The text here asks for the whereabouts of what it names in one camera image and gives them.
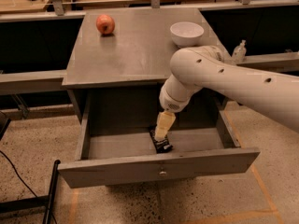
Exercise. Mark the grey wooden cabinet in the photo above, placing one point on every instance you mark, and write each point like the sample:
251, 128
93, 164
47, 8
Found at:
139, 49

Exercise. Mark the grey metal rail frame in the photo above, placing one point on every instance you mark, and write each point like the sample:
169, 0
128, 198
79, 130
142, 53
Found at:
43, 81

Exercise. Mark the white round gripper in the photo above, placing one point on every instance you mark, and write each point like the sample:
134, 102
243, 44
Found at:
169, 102

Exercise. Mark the clear sanitizer pump bottle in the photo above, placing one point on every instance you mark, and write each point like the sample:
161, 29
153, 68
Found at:
239, 52

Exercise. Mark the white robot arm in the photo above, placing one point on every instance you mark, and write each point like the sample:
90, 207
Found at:
272, 94

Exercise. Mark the open grey top drawer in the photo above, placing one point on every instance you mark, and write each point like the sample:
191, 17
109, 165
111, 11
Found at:
115, 147

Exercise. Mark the round metal drawer knob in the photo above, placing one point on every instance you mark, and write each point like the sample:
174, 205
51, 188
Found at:
163, 174

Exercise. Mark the white ceramic bowl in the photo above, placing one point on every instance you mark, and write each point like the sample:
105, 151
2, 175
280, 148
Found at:
186, 34

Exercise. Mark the red apple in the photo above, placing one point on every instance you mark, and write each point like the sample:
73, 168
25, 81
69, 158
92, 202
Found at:
105, 24

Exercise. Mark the black metal stand frame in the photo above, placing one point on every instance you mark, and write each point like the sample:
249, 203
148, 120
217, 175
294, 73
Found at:
46, 201

